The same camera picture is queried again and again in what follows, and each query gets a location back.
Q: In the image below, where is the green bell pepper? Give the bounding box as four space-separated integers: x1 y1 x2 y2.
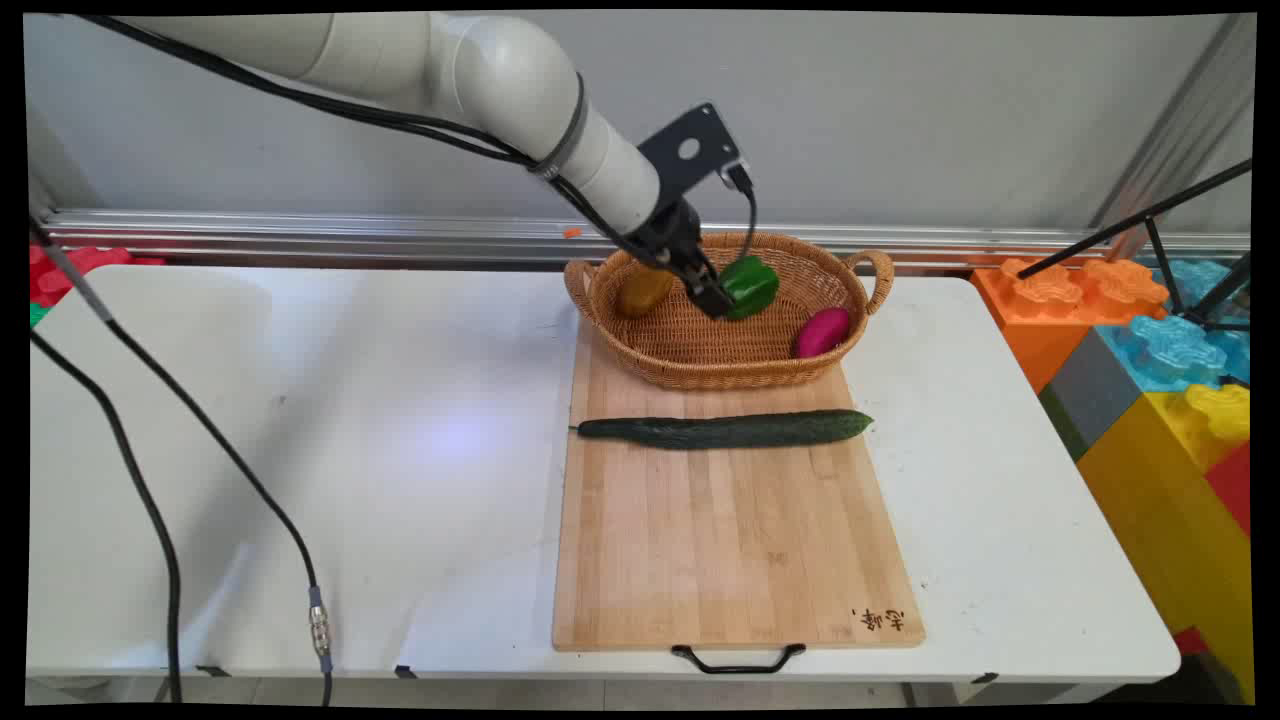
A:
718 256 780 321

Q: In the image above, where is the black cable with metal connector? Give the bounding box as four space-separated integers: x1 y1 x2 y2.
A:
28 215 334 707

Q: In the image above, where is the woven wicker basket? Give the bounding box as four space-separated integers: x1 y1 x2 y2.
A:
564 232 895 391

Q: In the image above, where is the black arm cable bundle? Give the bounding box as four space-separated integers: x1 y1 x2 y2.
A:
70 14 661 263

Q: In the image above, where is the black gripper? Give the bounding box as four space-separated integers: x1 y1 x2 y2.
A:
625 199 739 321

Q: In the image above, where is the yellow giant building block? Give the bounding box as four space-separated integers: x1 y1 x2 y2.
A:
1075 383 1255 701

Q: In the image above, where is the orange giant building block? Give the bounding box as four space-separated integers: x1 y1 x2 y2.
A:
970 257 1171 395

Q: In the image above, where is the blue giant building block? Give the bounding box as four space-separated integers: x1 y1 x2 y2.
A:
1095 258 1253 393

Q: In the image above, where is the purple eggplant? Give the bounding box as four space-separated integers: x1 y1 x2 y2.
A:
794 307 852 360

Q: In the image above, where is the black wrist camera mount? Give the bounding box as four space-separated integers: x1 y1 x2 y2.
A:
637 102 753 197

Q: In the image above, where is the black tripod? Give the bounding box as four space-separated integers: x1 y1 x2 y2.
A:
1016 158 1255 333

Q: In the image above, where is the grey giant building block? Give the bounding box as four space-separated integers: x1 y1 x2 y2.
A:
1038 327 1144 463

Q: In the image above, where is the long green cucumber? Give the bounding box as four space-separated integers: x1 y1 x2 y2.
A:
570 409 875 451

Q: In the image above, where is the yellow-brown potato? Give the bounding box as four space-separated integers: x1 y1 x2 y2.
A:
614 266 676 320

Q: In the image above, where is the plain black cable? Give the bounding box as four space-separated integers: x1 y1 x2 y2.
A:
28 330 185 705

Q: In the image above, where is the red giant building block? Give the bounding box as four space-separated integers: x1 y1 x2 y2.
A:
28 244 167 311

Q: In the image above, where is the wooden cutting board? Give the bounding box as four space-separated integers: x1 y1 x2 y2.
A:
551 318 926 653

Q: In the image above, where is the aluminium frame post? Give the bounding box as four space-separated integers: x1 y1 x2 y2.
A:
1088 14 1255 263

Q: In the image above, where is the aluminium rail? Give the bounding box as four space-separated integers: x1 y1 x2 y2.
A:
40 208 1251 273

